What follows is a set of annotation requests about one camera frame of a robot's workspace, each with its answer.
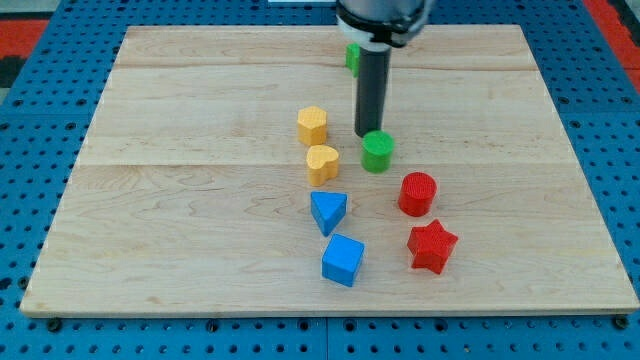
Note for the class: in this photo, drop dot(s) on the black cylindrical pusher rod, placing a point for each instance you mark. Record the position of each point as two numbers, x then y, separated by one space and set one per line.
371 90

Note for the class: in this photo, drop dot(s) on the green star block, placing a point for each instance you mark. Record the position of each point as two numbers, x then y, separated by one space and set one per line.
352 58

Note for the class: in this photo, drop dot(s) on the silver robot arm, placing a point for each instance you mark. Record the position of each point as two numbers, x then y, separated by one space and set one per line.
377 27

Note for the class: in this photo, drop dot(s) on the yellow hexagon block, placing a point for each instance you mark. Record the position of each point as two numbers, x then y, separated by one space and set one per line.
312 126

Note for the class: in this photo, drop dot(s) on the red star block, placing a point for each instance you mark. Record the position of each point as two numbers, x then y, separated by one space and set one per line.
431 246

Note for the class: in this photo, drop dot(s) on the green cylinder block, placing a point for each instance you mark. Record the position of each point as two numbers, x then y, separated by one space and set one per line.
377 150

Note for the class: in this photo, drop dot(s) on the yellow heart block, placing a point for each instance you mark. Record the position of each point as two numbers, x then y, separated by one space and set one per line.
322 163

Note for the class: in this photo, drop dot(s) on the red cylinder block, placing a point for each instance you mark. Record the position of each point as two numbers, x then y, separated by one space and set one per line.
418 190

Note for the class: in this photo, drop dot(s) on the blue triangle block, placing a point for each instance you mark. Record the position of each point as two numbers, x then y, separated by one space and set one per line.
328 209

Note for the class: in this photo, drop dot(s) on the wooden board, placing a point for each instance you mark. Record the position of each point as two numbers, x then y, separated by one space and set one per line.
189 196

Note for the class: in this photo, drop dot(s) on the blue cube block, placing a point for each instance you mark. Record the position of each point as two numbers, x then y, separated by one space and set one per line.
341 260

